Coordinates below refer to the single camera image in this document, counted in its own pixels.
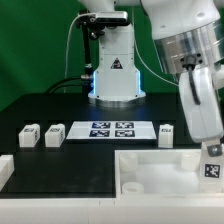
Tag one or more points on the white fiducial marker board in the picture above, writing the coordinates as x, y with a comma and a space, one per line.
112, 130

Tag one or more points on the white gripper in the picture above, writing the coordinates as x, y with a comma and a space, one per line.
201, 109

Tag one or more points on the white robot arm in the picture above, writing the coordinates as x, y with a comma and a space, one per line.
188, 45

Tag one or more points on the white obstacle wall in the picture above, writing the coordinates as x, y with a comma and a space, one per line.
121, 211
6, 169

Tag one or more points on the white square tabletop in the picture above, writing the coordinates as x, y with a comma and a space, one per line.
158, 172

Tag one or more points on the white left obstacle wall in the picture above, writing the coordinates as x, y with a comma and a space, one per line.
6, 169

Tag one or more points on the white front obstacle wall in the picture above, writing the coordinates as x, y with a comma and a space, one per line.
121, 211

